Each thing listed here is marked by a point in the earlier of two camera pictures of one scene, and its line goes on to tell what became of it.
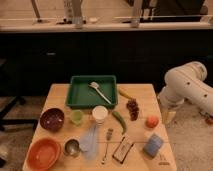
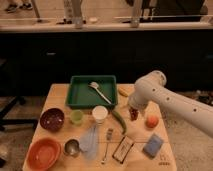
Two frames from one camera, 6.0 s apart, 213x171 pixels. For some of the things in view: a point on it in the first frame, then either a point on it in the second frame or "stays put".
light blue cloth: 90,143 stays put
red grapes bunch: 133,109 stays put
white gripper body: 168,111 to 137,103
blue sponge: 153,145 stays put
